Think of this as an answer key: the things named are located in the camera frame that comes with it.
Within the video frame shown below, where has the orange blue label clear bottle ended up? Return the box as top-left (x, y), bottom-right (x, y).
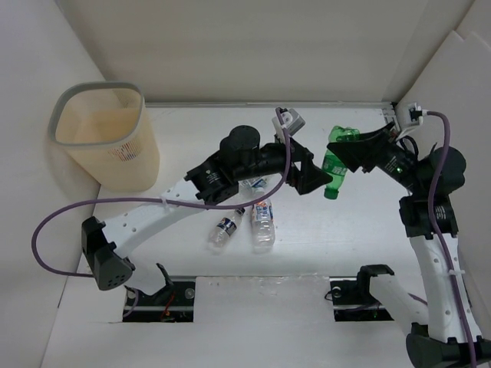
top-left (251, 199), bottom-right (275, 254)

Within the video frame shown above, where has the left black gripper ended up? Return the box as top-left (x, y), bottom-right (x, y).
top-left (235, 131), bottom-right (332, 194)

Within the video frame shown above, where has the aluminium frame rail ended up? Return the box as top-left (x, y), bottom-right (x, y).
top-left (145, 100), bottom-right (473, 307)

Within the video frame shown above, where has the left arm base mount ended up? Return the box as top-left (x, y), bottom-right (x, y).
top-left (122, 277), bottom-right (196, 323)

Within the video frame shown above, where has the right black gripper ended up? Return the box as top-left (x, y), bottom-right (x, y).
top-left (328, 120), bottom-right (426, 195)

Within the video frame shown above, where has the beige bin with grey rim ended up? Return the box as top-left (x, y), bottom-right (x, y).
top-left (48, 81), bottom-right (160, 192)

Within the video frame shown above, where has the crushed clear water bottle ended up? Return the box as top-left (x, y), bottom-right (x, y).
top-left (239, 176), bottom-right (269, 198)

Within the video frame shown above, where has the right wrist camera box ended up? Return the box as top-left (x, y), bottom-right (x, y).
top-left (395, 102), bottom-right (423, 134)

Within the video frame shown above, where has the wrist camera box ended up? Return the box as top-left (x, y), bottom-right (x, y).
top-left (272, 108), bottom-right (305, 136)
top-left (395, 102), bottom-right (423, 134)

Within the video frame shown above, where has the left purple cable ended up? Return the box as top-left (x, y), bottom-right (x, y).
top-left (31, 107), bottom-right (295, 317)

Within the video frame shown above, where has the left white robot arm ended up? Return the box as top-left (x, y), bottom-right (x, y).
top-left (81, 125), bottom-right (332, 291)

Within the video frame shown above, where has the red label red cap bottle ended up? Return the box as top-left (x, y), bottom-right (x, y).
top-left (107, 140), bottom-right (142, 162)

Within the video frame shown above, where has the black cap small bottle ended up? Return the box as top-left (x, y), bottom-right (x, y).
top-left (208, 208), bottom-right (246, 251)

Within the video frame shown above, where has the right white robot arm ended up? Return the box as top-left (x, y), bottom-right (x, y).
top-left (324, 126), bottom-right (490, 367)

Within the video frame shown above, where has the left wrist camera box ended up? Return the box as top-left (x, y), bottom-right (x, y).
top-left (272, 108), bottom-right (305, 136)

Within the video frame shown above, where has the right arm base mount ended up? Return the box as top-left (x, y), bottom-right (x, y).
top-left (324, 264), bottom-right (394, 322)

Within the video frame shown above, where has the green soda bottle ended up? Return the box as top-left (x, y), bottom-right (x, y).
top-left (322, 126), bottom-right (360, 200)

